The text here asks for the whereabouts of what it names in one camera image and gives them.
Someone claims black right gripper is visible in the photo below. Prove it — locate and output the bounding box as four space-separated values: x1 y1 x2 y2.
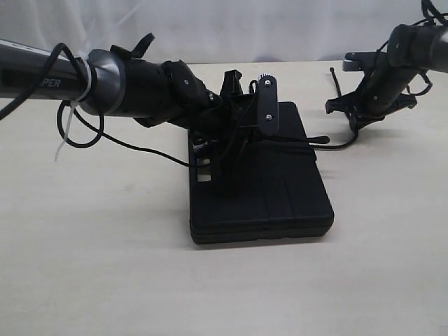
325 52 417 130

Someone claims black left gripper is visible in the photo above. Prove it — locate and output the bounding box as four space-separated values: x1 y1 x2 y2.
188 69 259 168

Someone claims black cord with loop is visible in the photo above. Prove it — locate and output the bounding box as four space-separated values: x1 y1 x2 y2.
194 68 361 155

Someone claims black plastic carrying case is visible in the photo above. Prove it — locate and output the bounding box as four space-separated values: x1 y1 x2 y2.
185 100 335 246

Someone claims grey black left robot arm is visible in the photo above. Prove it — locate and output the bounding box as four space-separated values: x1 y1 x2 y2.
1 34 258 160

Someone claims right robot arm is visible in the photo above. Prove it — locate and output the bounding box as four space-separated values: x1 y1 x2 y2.
325 24 447 130

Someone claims white backdrop curtain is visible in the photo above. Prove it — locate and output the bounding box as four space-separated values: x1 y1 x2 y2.
1 1 423 64

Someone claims white zip tie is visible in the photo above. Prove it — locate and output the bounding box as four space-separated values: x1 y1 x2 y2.
54 51 93 162

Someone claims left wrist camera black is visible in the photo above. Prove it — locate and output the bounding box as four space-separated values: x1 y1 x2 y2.
257 73 279 136

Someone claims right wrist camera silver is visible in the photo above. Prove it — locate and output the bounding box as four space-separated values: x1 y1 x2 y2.
342 52 364 72

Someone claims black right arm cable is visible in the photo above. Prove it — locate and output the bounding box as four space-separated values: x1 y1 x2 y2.
405 0 445 97

